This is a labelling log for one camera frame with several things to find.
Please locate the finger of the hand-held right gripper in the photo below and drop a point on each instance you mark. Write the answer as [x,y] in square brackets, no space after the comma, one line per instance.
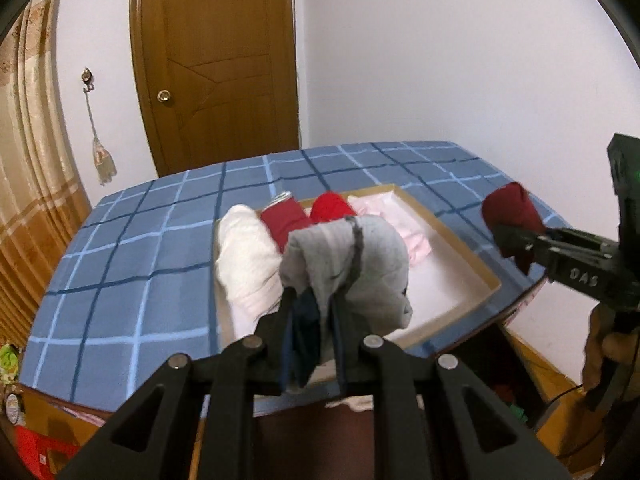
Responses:
[525,237]
[580,280]

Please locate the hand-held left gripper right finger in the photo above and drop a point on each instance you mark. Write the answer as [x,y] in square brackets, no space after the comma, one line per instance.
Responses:
[345,355]

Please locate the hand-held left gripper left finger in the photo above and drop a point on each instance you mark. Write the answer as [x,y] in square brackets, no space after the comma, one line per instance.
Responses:
[272,340]

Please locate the maroon underwear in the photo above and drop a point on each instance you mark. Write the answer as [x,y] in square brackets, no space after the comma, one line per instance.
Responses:
[510,207]

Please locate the white underwear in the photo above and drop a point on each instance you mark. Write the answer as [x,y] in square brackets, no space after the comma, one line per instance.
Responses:
[245,260]

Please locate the shallow wooden drawer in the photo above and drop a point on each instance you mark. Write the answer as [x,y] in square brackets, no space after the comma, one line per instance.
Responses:
[450,280]

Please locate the grey underwear navy waistband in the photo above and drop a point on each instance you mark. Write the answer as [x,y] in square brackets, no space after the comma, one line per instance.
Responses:
[380,260]

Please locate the dark red underwear silver waistband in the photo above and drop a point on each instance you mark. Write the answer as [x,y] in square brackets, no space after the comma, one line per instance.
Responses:
[282,222]

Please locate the pale pink folded underwear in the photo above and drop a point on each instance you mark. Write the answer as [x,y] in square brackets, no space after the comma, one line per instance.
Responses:
[410,235]

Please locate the bright red rolled underwear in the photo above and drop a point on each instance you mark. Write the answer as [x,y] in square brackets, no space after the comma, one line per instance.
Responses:
[330,207]

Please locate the person's right hand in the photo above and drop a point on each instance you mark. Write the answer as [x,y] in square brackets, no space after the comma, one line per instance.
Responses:
[595,350]

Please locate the dark wooden furniture base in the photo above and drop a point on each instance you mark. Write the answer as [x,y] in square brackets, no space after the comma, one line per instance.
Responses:
[300,435]

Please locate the blue plaid bedsheet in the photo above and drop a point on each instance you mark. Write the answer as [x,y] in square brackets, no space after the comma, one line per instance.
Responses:
[150,270]

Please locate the green plastic item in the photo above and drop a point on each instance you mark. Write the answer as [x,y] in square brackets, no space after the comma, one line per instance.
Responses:
[507,402]

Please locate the curtain tieback tassel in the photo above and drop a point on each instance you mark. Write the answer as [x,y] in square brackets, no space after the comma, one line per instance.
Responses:
[104,160]

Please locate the red box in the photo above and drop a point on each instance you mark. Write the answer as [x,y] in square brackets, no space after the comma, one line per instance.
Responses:
[35,452]

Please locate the green cloth item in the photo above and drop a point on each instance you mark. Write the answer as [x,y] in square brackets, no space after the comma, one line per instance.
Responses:
[7,362]

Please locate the brass door knob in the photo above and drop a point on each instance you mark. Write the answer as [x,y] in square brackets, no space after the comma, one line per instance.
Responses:
[163,95]

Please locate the small round clock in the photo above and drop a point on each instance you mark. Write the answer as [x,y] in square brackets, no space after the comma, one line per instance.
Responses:
[12,409]

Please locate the brown wooden door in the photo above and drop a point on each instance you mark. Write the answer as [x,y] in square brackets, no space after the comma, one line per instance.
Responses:
[220,60]

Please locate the golden patterned curtain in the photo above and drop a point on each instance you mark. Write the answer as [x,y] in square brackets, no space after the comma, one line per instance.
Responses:
[35,160]

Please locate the metal wall hook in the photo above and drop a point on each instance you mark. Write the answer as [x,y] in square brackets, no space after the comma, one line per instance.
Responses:
[88,79]

